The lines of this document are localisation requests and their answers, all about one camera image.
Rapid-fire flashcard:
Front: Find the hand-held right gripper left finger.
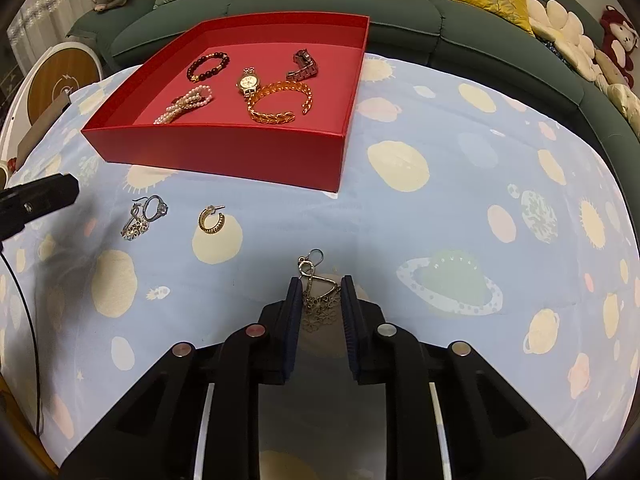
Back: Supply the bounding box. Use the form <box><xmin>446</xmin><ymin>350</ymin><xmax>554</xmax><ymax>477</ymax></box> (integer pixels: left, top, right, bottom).
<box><xmin>60</xmin><ymin>276</ymin><xmax>303</xmax><ymax>480</ymax></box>

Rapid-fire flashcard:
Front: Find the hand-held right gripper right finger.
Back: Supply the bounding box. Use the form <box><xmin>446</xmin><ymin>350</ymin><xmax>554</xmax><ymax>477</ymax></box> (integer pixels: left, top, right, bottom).
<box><xmin>341</xmin><ymin>274</ymin><xmax>587</xmax><ymax>480</ymax></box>

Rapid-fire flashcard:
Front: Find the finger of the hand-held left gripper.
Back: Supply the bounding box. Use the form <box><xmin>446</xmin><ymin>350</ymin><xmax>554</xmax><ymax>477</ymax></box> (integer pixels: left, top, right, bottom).
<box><xmin>0</xmin><ymin>172</ymin><xmax>81</xmax><ymax>242</ymax></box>

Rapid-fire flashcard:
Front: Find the flower drop earring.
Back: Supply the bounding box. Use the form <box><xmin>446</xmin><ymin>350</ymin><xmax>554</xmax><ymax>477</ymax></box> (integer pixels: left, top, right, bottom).
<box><xmin>121</xmin><ymin>199</ymin><xmax>151</xmax><ymax>242</ymax></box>
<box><xmin>298</xmin><ymin>249</ymin><xmax>343</xmax><ymax>333</ymax></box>

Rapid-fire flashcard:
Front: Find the pearl bracelet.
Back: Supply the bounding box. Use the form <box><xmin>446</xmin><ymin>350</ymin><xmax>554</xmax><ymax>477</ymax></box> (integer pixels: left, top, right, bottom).
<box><xmin>152</xmin><ymin>85</ymin><xmax>213</xmax><ymax>126</ymax></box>

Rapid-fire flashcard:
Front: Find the red cardboard box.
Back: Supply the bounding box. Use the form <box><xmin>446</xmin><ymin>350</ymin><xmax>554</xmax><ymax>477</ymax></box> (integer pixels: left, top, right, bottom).
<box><xmin>81</xmin><ymin>12</ymin><xmax>371</xmax><ymax>193</ymax></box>

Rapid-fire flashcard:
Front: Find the black bead bracelet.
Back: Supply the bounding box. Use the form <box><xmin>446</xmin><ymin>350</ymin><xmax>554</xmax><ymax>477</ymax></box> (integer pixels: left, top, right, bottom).
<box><xmin>187</xmin><ymin>51</ymin><xmax>232</xmax><ymax>83</ymax></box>

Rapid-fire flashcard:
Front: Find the gold wristwatch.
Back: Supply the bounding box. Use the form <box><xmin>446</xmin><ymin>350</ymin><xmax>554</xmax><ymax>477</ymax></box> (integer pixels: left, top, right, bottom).
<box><xmin>236</xmin><ymin>66</ymin><xmax>261</xmax><ymax>98</ymax></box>

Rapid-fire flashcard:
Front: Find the gold chain bangle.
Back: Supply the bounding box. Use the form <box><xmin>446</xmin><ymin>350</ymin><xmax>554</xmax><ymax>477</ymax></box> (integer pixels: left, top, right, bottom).
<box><xmin>247</xmin><ymin>81</ymin><xmax>315</xmax><ymax>125</ymax></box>

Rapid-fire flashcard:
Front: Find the brown cardboard piece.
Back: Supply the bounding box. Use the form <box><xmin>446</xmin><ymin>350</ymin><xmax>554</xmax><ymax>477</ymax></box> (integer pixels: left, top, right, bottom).
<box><xmin>16</xmin><ymin>91</ymin><xmax>71</xmax><ymax>170</ymax></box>

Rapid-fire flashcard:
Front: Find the round white wooden device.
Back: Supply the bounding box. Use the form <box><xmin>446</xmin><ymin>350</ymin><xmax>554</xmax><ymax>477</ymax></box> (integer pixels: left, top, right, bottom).
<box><xmin>10</xmin><ymin>42</ymin><xmax>103</xmax><ymax>131</ymax></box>

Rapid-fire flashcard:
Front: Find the gold hoop earring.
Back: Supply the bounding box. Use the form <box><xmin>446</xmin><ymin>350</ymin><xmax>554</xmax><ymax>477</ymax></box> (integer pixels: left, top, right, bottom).
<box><xmin>198</xmin><ymin>205</ymin><xmax>227</xmax><ymax>234</ymax></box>

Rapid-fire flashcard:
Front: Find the white curtain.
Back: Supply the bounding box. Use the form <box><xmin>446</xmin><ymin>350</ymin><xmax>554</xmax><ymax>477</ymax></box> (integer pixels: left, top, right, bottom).
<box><xmin>7</xmin><ymin>0</ymin><xmax>108</xmax><ymax>71</ymax></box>

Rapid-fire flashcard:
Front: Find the green sofa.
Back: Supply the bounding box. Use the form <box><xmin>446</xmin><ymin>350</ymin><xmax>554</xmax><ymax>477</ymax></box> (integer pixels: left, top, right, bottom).
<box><xmin>66</xmin><ymin>0</ymin><xmax>640</xmax><ymax>171</ymax></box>

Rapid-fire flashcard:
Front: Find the cream quilt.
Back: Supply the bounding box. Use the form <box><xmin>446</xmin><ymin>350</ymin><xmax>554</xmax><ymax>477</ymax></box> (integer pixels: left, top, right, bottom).
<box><xmin>607</xmin><ymin>80</ymin><xmax>640</xmax><ymax>141</ymax></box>

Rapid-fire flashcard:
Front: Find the small tan cushion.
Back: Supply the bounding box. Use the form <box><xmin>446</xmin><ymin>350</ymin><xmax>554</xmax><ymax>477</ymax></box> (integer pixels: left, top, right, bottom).
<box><xmin>594</xmin><ymin>50</ymin><xmax>623</xmax><ymax>83</ymax></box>

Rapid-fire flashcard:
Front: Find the cream flower cushion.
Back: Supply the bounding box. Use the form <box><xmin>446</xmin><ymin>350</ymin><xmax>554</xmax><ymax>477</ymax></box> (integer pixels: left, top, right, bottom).
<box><xmin>525</xmin><ymin>0</ymin><xmax>598</xmax><ymax>81</ymax></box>

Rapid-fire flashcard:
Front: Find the red monkey plush toy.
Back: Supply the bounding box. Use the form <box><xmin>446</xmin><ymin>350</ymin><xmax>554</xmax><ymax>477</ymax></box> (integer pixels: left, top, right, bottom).
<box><xmin>597</xmin><ymin>5</ymin><xmax>640</xmax><ymax>83</ymax></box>

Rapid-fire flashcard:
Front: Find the silver ring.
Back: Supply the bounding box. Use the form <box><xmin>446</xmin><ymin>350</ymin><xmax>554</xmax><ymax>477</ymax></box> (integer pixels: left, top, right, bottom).
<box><xmin>145</xmin><ymin>195</ymin><xmax>169</xmax><ymax>221</ymax></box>

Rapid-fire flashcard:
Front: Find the black cable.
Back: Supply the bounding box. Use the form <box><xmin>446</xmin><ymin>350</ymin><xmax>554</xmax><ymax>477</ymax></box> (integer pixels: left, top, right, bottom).
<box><xmin>0</xmin><ymin>247</ymin><xmax>43</xmax><ymax>436</ymax></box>

